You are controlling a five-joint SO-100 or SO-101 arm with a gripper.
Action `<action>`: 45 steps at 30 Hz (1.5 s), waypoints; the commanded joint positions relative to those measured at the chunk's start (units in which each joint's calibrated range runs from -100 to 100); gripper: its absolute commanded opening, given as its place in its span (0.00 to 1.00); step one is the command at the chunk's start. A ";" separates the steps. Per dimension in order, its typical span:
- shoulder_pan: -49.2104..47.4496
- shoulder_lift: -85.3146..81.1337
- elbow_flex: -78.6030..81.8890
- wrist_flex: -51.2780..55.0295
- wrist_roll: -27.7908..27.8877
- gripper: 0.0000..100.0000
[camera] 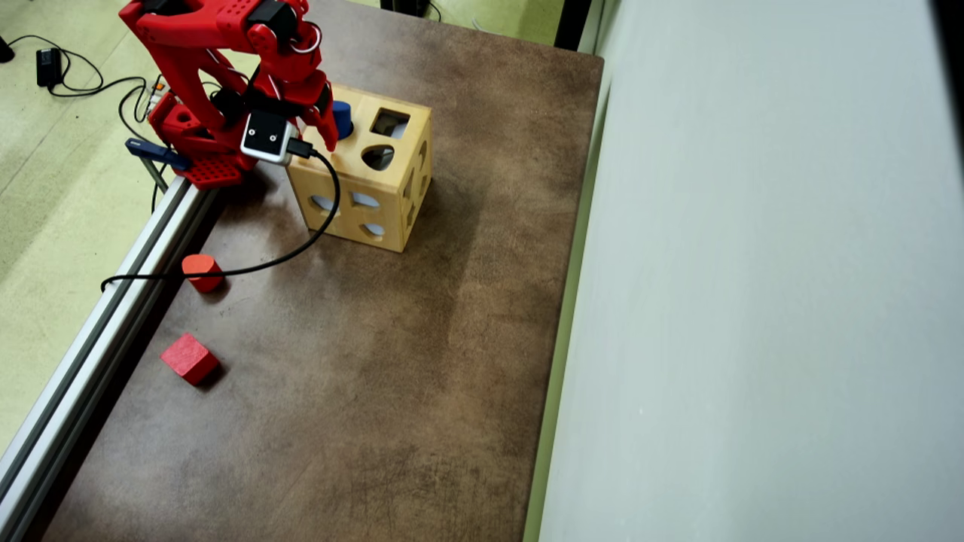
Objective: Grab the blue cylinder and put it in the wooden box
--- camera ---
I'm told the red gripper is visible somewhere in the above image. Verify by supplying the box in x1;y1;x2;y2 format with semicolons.
258;70;340;154

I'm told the wooden shape sorter box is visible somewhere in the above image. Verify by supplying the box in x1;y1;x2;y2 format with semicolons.
286;84;434;254

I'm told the blue table clamp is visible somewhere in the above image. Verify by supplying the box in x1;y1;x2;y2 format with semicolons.
124;138;191;193

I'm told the orange-red rounded block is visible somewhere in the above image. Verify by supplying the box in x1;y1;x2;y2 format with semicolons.
182;254;226;294

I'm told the red cube block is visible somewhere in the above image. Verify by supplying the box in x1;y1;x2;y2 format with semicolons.
160;333;221;387

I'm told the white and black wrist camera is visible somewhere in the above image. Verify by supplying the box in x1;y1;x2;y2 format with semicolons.
239;111;296;166

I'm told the black camera cable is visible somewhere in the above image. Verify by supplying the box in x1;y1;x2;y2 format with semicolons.
100;138;342;293

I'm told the black power adapter with cable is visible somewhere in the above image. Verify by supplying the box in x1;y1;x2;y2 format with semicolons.
6;34;163;144

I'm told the black vertical post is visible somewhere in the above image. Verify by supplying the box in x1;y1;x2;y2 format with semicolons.
554;0;596;52

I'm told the aluminium profile rail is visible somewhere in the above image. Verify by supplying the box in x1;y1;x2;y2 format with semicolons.
0;177;219;542

